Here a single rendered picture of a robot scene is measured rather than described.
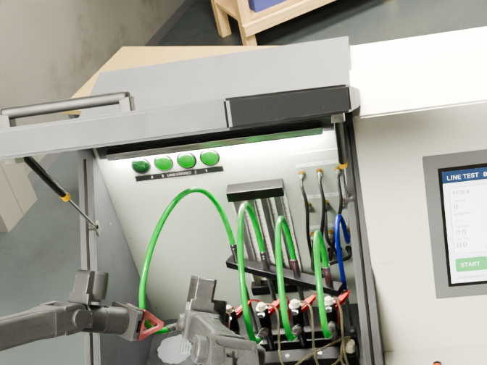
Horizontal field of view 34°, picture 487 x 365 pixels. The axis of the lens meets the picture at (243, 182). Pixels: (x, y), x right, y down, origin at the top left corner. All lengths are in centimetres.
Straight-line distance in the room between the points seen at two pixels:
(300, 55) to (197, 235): 55
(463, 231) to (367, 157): 27
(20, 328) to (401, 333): 89
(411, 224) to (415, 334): 28
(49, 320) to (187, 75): 84
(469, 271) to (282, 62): 71
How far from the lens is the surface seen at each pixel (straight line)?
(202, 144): 192
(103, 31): 553
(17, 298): 407
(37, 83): 491
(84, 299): 165
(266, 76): 202
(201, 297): 168
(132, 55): 435
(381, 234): 179
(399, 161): 172
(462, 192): 176
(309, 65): 203
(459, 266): 183
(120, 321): 170
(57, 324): 157
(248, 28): 543
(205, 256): 218
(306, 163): 196
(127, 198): 209
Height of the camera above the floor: 243
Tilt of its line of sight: 34 degrees down
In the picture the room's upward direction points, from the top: 14 degrees counter-clockwise
